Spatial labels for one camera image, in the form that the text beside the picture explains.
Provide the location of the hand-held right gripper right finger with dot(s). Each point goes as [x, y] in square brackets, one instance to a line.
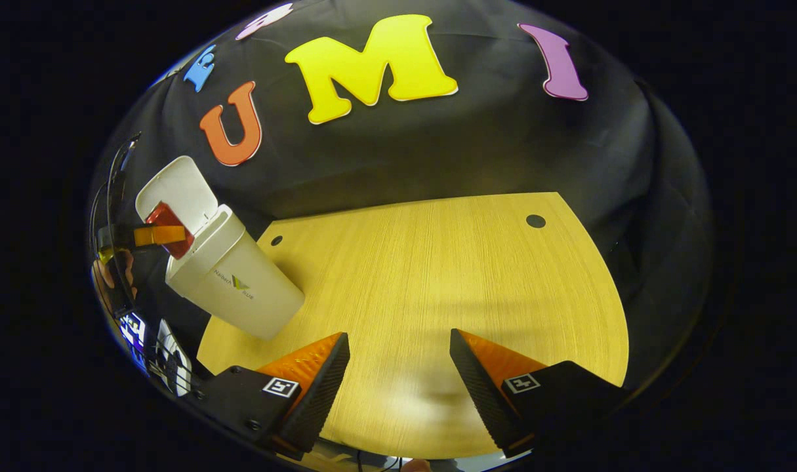
[483, 396]

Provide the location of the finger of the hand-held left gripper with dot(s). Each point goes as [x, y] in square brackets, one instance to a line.
[162, 235]

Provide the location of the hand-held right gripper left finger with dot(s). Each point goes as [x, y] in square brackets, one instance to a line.
[319, 396]

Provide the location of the white desktop garbage bin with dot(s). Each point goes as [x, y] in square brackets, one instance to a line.
[241, 295]

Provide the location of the wooden desktop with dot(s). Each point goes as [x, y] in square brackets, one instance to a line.
[437, 262]

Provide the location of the black backdrop cloth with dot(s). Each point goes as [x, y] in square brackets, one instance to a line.
[470, 151]

